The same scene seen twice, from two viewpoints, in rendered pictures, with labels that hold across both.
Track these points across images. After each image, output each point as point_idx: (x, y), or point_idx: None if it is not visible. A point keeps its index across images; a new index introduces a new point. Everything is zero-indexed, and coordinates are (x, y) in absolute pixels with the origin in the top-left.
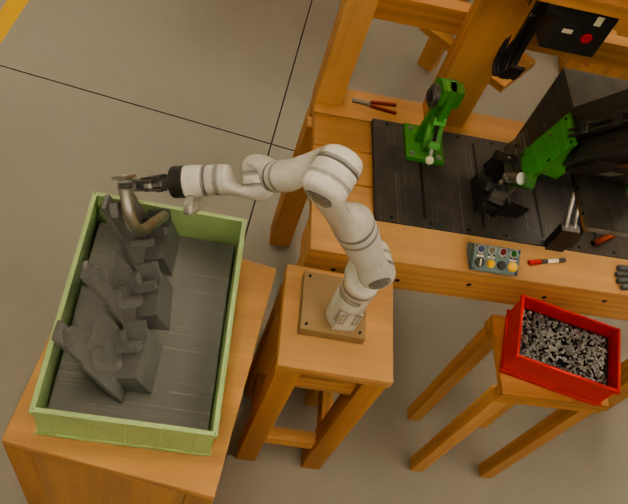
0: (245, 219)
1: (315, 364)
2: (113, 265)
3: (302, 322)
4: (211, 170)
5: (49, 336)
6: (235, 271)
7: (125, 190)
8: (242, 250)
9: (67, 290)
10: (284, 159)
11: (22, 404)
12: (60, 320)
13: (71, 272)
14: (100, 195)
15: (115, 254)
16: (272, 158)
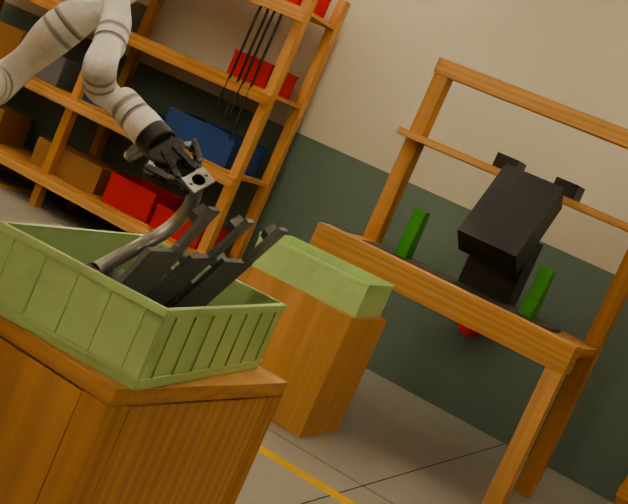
0: (0, 221)
1: None
2: (197, 254)
3: None
4: (140, 97)
5: (226, 386)
6: (52, 227)
7: (199, 184)
8: (29, 223)
9: (232, 305)
10: (117, 16)
11: (265, 380)
12: (279, 227)
13: (223, 306)
14: (162, 305)
15: (191, 254)
16: (92, 49)
